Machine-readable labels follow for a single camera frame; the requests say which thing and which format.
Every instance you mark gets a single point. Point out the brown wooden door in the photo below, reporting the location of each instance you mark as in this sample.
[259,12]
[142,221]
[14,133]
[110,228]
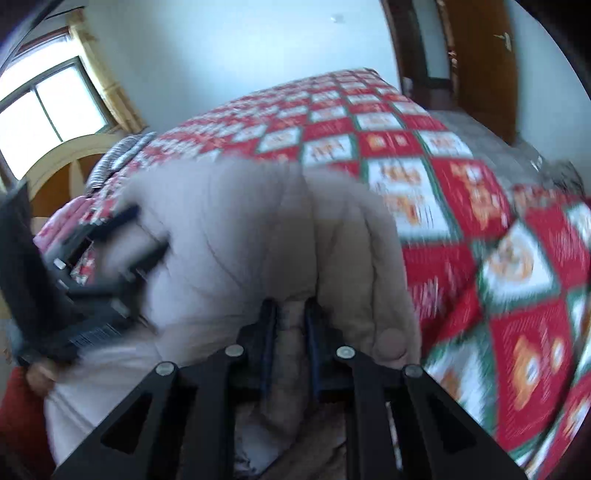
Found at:
[487,71]

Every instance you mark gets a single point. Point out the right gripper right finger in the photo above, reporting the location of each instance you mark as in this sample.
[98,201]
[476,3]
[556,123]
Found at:
[400,423]

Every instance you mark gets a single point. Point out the pink folded blanket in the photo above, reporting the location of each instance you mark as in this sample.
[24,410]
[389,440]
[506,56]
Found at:
[62,223]

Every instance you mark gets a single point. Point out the red checkered bed quilt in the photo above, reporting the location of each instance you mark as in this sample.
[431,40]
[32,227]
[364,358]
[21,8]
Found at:
[499,279]

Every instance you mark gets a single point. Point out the grey striped pillow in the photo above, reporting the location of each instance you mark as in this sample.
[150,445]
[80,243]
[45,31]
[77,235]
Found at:
[117,157]

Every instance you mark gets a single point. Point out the dark brown door frame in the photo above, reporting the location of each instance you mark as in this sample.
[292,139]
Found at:
[421,48]

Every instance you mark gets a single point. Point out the white wall switch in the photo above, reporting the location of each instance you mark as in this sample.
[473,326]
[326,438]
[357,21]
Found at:
[337,18]

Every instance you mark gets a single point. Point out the cream wooden headboard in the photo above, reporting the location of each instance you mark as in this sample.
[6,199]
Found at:
[60,175]

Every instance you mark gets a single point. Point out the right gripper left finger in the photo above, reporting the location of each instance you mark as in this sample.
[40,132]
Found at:
[179,423]

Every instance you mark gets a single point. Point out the yellow curtain right of window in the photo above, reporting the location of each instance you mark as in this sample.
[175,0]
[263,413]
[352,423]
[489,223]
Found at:
[109,89]

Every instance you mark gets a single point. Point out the window with grey frame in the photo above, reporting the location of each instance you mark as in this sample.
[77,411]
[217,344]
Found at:
[47,98]

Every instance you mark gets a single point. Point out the grey cloth pile on floor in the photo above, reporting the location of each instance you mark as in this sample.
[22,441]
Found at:
[562,175]

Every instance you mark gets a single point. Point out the pale pink puffer jacket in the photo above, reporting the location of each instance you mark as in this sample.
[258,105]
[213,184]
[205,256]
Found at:
[241,232]

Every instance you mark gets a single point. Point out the person's left hand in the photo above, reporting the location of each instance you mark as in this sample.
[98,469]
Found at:
[41,377]

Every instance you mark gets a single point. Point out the silver door handle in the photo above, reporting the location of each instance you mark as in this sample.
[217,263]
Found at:
[506,38]

